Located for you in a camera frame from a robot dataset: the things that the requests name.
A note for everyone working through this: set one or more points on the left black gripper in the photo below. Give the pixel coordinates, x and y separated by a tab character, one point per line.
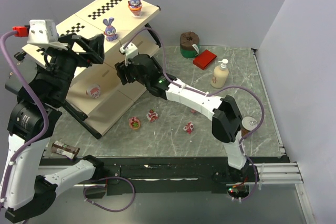
79	48

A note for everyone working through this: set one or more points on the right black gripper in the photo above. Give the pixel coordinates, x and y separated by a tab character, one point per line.
125	71

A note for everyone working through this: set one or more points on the purple sitting bunny toy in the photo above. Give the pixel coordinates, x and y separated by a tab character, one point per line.
110	31

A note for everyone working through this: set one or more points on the pink white small toy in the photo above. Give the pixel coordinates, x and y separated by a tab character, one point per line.
94	91

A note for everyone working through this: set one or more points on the strawberry cake toy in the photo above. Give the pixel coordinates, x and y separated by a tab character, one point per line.
152	115

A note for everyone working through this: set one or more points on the red white fish toy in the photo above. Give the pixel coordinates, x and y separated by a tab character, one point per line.
189	127

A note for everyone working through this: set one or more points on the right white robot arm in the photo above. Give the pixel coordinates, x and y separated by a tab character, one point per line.
223	113

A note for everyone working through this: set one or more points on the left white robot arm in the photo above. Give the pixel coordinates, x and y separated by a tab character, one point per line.
24	192

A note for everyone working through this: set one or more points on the beige three-tier shelf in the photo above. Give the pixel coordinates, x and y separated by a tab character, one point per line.
98	115

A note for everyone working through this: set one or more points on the pink clover donut toy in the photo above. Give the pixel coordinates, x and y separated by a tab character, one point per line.
134	123

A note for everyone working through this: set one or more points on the brown green plush toy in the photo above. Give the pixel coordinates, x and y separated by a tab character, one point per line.
189	44

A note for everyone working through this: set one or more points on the red box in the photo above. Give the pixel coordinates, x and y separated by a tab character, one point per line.
204	59

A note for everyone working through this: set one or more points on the brown snack packet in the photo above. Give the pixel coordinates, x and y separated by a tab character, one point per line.
65	150

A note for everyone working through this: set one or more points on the beige soap pump bottle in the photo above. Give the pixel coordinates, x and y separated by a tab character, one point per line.
220	74

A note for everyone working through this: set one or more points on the tin can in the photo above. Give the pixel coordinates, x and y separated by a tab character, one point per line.
249	123

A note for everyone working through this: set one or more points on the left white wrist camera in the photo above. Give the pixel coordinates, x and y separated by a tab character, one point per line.
43	33

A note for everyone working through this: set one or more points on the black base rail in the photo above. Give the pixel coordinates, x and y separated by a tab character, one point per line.
172	174

